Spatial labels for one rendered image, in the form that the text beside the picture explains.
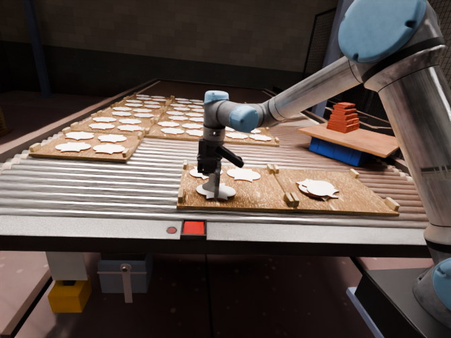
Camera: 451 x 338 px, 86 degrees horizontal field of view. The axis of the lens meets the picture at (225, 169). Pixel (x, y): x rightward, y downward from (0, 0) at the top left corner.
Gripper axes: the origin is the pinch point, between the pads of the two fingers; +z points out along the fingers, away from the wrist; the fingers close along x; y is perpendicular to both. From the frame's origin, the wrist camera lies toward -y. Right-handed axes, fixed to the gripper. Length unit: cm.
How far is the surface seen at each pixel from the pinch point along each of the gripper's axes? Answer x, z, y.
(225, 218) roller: 13.1, 2.9, -2.5
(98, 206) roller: 8.0, 2.5, 38.8
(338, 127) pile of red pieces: -65, -11, -81
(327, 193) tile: 1.6, -0.9, -43.2
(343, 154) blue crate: -44, -1, -76
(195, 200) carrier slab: 5.8, 0.8, 7.4
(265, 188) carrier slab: -4.6, 1.2, -20.3
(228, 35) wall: -712, -105, -70
